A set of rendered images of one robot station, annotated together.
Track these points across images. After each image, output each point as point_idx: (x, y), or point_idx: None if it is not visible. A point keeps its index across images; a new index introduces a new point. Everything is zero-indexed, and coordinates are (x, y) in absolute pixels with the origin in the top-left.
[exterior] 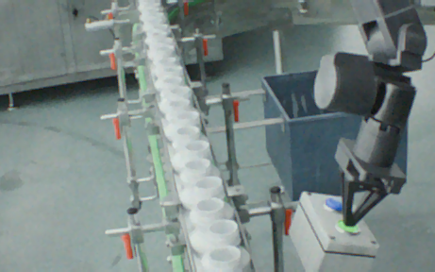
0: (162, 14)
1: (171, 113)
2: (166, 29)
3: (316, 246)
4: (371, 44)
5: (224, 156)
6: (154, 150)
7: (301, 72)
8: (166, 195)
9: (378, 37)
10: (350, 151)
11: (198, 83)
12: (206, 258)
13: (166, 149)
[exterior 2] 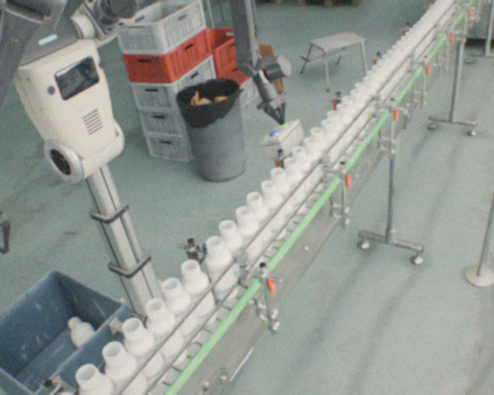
0: (82, 367)
1: (276, 188)
2: (131, 321)
3: (297, 128)
4: (254, 62)
5: None
6: (253, 287)
7: (7, 374)
8: (288, 239)
9: (255, 56)
10: (277, 96)
11: (206, 243)
12: (340, 125)
13: (293, 189)
